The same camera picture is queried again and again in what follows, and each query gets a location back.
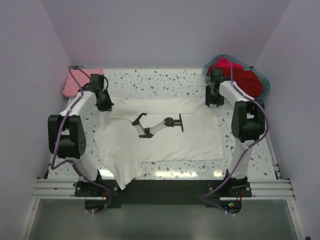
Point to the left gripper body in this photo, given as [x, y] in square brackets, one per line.
[106, 104]

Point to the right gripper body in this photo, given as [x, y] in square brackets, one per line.
[212, 97]

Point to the white t shirt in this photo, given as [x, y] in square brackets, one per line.
[141, 131]

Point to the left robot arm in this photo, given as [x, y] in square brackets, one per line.
[66, 135]

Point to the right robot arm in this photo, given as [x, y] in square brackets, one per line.
[248, 123]

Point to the bright pink t shirt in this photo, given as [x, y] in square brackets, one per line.
[226, 64]

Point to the folded pink t shirt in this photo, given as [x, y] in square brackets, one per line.
[71, 88]

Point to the dark red t shirt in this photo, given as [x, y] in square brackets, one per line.
[247, 80]

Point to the teal plastic basket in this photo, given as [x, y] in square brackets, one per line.
[263, 79]

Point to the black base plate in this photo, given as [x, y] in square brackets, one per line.
[104, 194]

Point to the aluminium frame rail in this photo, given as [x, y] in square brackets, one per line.
[270, 214]

